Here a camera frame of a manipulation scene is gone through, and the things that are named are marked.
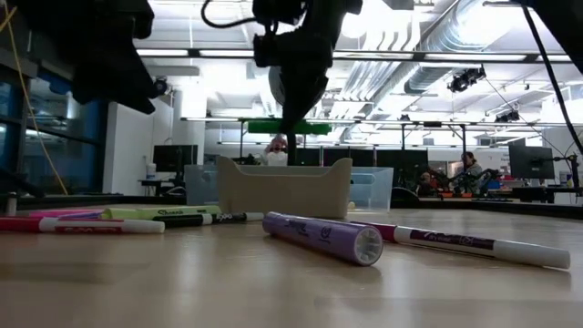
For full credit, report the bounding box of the black overhead light bar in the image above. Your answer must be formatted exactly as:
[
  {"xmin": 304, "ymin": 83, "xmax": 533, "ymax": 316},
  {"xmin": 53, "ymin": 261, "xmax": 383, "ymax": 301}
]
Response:
[{"xmin": 136, "ymin": 46, "xmax": 575, "ymax": 64}]

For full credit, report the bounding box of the clear transparent plastic bin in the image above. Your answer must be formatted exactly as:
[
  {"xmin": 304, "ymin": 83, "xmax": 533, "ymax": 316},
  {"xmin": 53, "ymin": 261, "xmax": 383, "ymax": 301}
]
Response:
[{"xmin": 349, "ymin": 166, "xmax": 394, "ymax": 211}]

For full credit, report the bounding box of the pink highlighter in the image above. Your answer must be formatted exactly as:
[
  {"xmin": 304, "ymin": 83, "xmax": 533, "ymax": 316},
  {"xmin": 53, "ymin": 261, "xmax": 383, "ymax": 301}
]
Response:
[{"xmin": 27, "ymin": 209, "xmax": 107, "ymax": 220}]

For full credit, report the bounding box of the grey opaque plastic bin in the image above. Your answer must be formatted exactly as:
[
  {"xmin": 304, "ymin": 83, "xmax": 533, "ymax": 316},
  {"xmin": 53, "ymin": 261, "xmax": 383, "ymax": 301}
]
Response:
[{"xmin": 217, "ymin": 157, "xmax": 353, "ymax": 219}]

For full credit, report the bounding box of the slim purple highlighter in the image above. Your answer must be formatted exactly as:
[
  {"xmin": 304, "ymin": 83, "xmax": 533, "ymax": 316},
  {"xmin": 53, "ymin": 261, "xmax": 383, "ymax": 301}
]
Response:
[{"xmin": 57, "ymin": 211, "xmax": 107, "ymax": 221}]

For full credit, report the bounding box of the black Expo marker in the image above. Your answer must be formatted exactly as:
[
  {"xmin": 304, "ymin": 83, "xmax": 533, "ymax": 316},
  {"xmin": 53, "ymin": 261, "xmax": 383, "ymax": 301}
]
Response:
[{"xmin": 152, "ymin": 211, "xmax": 265, "ymax": 229}]

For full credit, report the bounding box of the person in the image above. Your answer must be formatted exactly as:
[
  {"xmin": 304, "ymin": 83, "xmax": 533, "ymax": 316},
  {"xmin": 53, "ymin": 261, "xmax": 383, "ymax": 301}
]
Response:
[
  {"xmin": 259, "ymin": 134, "xmax": 289, "ymax": 167},
  {"xmin": 455, "ymin": 151, "xmax": 485, "ymax": 183}
]

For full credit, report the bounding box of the purple Sharpie highlighter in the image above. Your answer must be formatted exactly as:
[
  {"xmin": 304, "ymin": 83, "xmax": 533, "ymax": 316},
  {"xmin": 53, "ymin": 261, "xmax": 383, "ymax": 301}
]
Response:
[{"xmin": 261, "ymin": 210, "xmax": 384, "ymax": 267}]

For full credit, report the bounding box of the purple Expo marker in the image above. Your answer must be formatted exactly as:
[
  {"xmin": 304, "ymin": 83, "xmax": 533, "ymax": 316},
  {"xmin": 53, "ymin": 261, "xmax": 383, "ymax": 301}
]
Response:
[{"xmin": 353, "ymin": 220, "xmax": 571, "ymax": 270}]

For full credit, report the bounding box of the smoky transparent plastic bin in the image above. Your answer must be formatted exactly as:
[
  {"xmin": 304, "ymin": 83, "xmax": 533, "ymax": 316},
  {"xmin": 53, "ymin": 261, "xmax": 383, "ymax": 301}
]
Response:
[{"xmin": 184, "ymin": 163, "xmax": 220, "ymax": 207}]

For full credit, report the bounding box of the black equipment stand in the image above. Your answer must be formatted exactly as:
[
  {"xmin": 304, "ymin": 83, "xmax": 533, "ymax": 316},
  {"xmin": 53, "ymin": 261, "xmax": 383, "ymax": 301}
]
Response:
[{"xmin": 553, "ymin": 152, "xmax": 583, "ymax": 198}]

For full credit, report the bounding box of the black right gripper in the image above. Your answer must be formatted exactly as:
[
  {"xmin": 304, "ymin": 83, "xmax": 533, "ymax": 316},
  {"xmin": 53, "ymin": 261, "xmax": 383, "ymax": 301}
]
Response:
[{"xmin": 253, "ymin": 31, "xmax": 336, "ymax": 134}]

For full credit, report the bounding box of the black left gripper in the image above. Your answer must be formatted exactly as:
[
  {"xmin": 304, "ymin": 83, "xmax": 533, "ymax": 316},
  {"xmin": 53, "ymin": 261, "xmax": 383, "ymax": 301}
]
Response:
[{"xmin": 67, "ymin": 0, "xmax": 159, "ymax": 115}]

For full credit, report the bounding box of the red Expo marker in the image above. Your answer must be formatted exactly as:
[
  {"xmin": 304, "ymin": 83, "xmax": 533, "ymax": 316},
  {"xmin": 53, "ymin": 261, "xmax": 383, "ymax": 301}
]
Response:
[{"xmin": 0, "ymin": 217, "xmax": 166, "ymax": 235}]

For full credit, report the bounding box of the black computer monitor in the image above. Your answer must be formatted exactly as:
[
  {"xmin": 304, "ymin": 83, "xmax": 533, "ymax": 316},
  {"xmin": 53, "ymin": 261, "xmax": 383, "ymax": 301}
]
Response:
[
  {"xmin": 152, "ymin": 144, "xmax": 199, "ymax": 173},
  {"xmin": 508, "ymin": 145, "xmax": 556, "ymax": 180},
  {"xmin": 375, "ymin": 149, "xmax": 429, "ymax": 189},
  {"xmin": 295, "ymin": 148, "xmax": 322, "ymax": 167},
  {"xmin": 322, "ymin": 148, "xmax": 375, "ymax": 168}
]

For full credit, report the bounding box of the bright green highlighter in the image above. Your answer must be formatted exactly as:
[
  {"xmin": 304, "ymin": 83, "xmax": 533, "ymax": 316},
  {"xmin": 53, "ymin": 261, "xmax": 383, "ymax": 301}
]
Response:
[{"xmin": 248, "ymin": 119, "xmax": 332, "ymax": 136}]

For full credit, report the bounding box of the pale green Sharpie highlighter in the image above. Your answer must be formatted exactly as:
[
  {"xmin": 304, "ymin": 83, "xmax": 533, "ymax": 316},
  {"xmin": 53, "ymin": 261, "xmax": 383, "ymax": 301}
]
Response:
[{"xmin": 102, "ymin": 204, "xmax": 223, "ymax": 221}]

